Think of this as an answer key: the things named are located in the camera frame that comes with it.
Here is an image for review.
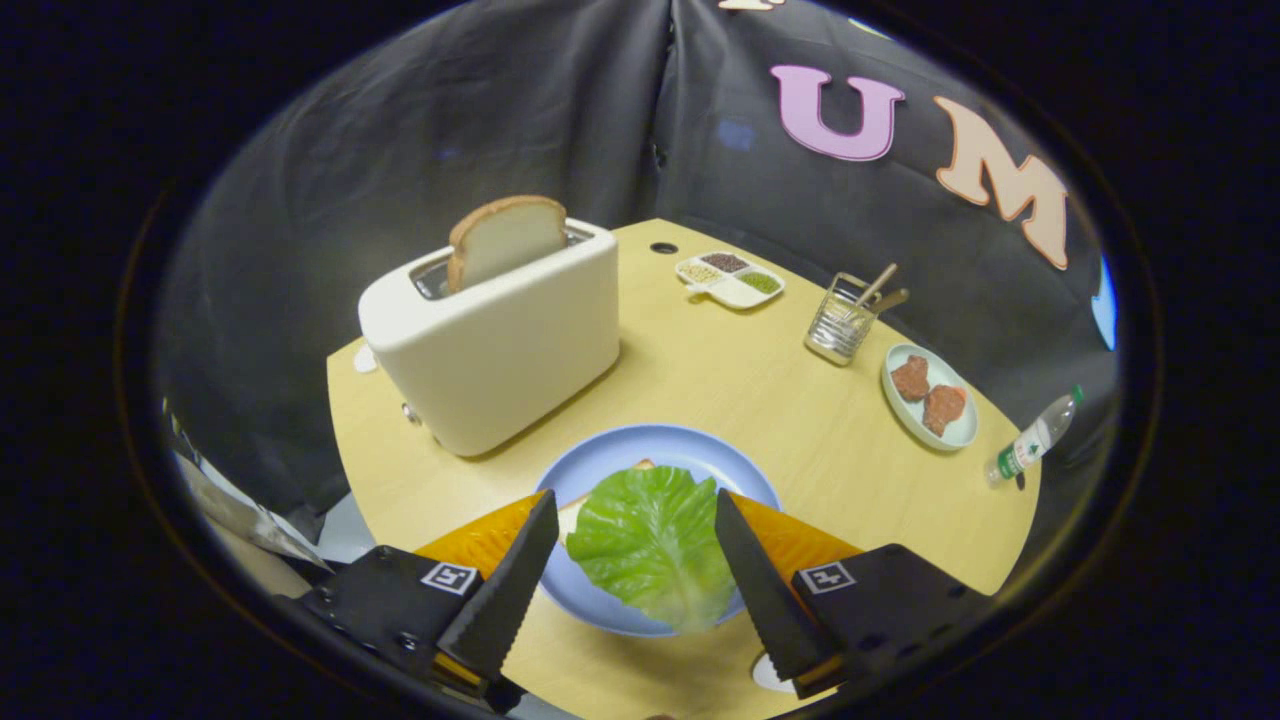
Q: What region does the plain bread slice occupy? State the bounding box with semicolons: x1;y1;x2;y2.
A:
447;195;569;294

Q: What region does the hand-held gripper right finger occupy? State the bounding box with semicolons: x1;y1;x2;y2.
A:
714;488;991;699

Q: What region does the blue plate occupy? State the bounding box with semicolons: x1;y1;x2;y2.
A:
534;424;782;638

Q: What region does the brown meat patty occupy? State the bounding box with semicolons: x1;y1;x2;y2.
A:
890;355;931;403
922;385;968;438

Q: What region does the grey metal frame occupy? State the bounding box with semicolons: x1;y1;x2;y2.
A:
165;400;331;573

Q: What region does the white toaster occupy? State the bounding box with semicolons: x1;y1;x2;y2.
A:
358;218;621;459

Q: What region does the pale green plate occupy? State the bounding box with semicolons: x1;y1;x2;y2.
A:
881;344;980;452

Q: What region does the clear water bottle green label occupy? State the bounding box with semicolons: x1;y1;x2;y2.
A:
986;385;1085;488

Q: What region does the bread slice under ham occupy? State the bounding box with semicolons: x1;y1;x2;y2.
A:
556;458;658;541

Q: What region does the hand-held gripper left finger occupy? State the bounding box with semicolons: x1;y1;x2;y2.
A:
300;489;561;713

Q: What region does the green lettuce leaf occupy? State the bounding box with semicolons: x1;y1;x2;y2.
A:
566;465;741;633

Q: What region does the metal wire utensil holder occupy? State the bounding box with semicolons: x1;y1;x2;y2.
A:
805;272;881;367

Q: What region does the white divided condiment dish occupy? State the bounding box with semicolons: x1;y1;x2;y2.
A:
674;251;787;311

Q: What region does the white plate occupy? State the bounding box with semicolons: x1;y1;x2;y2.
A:
752;652;801;693

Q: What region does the black backdrop cloth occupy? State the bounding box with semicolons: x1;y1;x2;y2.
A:
155;0;1121;541

